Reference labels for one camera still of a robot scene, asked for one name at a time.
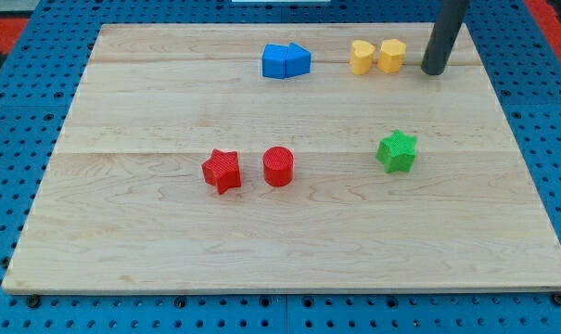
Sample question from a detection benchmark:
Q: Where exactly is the red cylinder block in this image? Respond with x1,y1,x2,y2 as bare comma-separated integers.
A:
262,147,294,186

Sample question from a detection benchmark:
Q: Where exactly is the red star block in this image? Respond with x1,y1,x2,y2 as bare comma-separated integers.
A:
201,148,241,195

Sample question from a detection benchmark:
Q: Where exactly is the light wooden board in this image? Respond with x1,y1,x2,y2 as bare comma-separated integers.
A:
2,23,561,295

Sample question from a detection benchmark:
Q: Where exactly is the yellow heart block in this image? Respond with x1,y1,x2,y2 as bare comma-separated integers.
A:
349,40,376,75

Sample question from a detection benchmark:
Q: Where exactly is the blue triangular prism block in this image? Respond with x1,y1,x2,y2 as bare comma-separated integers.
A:
285,43,312,78

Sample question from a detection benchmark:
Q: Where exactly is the green star block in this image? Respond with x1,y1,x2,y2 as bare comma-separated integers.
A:
376,129,417,173

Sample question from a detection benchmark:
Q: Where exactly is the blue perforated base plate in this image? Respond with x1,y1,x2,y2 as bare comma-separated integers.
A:
0,0,561,333

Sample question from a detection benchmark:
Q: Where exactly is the yellow hexagon block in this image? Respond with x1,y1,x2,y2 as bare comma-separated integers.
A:
376,39,406,73

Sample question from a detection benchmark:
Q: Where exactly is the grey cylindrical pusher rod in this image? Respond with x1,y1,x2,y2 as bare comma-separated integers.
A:
421,0,470,76

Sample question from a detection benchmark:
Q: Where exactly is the blue cube block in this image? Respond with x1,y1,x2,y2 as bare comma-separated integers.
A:
261,44,288,79

